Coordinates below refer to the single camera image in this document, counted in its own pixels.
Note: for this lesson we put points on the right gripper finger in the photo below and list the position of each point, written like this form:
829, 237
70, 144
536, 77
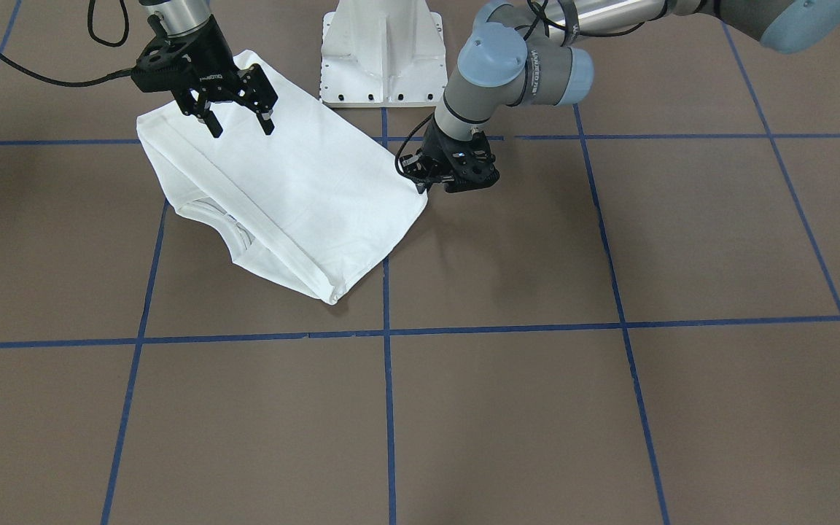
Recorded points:
200, 107
258, 95

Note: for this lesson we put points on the white long-sleeve printed shirt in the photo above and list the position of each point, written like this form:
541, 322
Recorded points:
313, 206

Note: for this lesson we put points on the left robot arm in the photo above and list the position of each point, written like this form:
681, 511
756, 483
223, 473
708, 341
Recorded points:
534, 52

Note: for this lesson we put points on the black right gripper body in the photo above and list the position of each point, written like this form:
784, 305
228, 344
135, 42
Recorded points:
205, 58

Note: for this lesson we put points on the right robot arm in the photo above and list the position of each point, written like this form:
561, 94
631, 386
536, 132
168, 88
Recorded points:
180, 17

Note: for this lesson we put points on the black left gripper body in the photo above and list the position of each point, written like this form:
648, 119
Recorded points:
427, 172

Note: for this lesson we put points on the white camera mast base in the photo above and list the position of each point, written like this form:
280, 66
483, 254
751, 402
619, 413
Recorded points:
382, 54

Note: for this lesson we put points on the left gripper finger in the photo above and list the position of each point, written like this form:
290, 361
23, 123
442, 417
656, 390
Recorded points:
418, 168

